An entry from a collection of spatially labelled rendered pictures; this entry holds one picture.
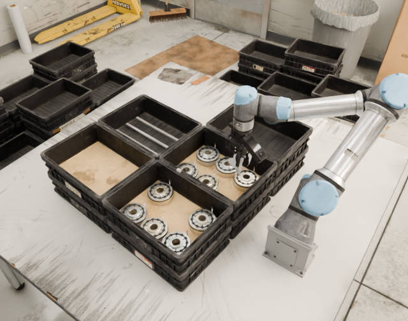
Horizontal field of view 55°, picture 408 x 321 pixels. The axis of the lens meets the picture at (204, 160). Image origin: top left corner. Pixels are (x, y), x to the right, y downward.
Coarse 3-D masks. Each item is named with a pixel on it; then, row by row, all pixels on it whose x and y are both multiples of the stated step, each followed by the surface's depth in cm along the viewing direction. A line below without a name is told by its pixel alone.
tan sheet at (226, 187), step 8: (184, 160) 174; (192, 160) 174; (200, 168) 170; (208, 168) 170; (216, 176) 167; (224, 184) 163; (232, 184) 163; (224, 192) 160; (232, 192) 160; (240, 192) 160; (232, 200) 157
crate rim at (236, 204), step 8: (200, 128) 175; (208, 128) 175; (192, 136) 171; (224, 136) 171; (168, 152) 163; (272, 160) 159; (176, 168) 156; (272, 168) 156; (192, 176) 153; (264, 176) 153; (200, 184) 150; (256, 184) 150; (216, 192) 146; (248, 192) 146; (240, 200) 144
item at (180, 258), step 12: (144, 168) 156; (168, 168) 156; (132, 180) 152; (192, 180) 151; (108, 204) 142; (228, 204) 142; (120, 216) 138; (228, 216) 141; (132, 228) 137; (156, 240) 130; (168, 252) 127
